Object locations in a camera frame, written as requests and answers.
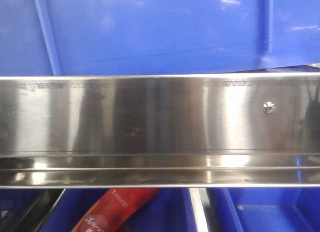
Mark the stainless steel shelf rail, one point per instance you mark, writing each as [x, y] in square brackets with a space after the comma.
[205, 130]

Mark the red snack package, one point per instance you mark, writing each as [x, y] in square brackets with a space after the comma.
[113, 209]

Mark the silver screw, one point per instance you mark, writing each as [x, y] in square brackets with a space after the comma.
[268, 107]

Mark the lower right blue bin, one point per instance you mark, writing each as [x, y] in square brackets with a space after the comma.
[267, 209]

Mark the blue plastic bin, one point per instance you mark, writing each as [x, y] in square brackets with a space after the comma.
[135, 37]

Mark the steel vertical divider post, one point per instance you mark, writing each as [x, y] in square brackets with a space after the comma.
[201, 209]

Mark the lower left blue bin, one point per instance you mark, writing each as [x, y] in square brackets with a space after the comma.
[169, 210]

